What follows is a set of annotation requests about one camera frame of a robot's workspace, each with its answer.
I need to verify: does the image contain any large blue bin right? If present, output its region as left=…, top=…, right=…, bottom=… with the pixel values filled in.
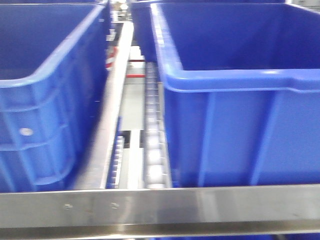
left=150, top=2, right=320, bottom=187

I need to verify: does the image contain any steel shelf front rail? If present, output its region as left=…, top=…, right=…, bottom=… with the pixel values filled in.
left=0, top=184, right=320, bottom=240

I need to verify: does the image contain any large blue bin left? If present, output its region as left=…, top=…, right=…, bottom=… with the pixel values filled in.
left=0, top=3, right=109, bottom=193

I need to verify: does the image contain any large blue bin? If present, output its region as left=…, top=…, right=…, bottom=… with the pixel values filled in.
left=150, top=2, right=320, bottom=187
left=0, top=3, right=109, bottom=193

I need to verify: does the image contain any steel roller track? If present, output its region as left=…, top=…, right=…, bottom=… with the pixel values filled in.
left=143, top=62, right=172, bottom=189

